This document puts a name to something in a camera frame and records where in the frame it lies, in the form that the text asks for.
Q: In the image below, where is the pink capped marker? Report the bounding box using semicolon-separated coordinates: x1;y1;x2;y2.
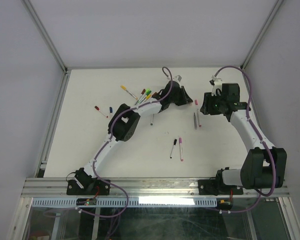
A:
196;108;202;128

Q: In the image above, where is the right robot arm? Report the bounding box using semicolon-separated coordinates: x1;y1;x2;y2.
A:
200;83;287;197

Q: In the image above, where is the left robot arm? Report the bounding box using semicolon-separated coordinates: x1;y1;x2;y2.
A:
66;80;193;196

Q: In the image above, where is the grey purple pen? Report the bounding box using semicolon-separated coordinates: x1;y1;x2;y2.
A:
193;113;198;130

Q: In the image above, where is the black capped thin pen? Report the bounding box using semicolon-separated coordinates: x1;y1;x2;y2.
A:
169;139;178;159

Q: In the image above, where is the red capped pen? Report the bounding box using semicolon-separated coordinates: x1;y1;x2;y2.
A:
94;106;109;118

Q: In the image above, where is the dark red capped marker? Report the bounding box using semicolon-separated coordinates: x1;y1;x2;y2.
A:
150;92;158;100

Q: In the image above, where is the purple capped marker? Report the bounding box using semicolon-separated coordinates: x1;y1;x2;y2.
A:
178;137;184;162

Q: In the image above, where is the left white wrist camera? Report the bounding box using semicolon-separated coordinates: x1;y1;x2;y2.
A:
173;75;182;82

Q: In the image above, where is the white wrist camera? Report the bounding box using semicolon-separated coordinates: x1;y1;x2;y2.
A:
173;75;182;82
209;75;223;96

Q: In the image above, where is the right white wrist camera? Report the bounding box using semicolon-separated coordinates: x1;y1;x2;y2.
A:
209;75;223;96

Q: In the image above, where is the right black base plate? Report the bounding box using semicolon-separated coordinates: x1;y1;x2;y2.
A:
197;179;244;196

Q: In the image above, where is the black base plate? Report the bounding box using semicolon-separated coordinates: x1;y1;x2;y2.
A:
66;179;110;196
197;179;244;196

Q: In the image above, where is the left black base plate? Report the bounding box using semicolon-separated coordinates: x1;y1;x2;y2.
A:
66;179;110;196

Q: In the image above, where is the aluminium front rail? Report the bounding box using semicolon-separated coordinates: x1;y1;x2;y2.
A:
21;176;290;201

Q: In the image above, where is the slotted grey cable duct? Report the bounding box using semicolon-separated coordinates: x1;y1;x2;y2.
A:
32;196;218;208

